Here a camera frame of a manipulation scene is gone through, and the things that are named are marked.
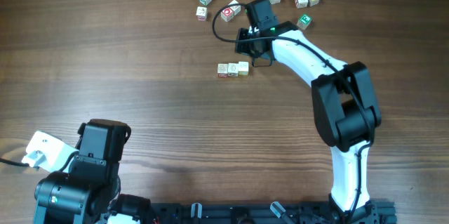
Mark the white block green letter I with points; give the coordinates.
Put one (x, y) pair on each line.
(235, 7)

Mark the block red letter U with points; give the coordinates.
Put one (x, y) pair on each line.
(222, 70)

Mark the block yellow letter C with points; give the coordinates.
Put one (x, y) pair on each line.
(243, 68)

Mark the block green letter F top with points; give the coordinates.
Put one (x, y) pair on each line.
(304, 21)

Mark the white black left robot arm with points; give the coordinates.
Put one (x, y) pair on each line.
(90, 191)

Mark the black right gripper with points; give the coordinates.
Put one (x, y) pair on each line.
(240, 47)

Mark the white block circle engraving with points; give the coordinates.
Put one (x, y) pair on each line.
(233, 70)

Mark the white block red drawing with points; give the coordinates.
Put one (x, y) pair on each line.
(301, 3)

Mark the block red digit six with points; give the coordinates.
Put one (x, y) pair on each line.
(201, 13)

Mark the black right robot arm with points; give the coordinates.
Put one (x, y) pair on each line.
(346, 111)

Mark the block red letter O top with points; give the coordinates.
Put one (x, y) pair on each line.
(227, 14)

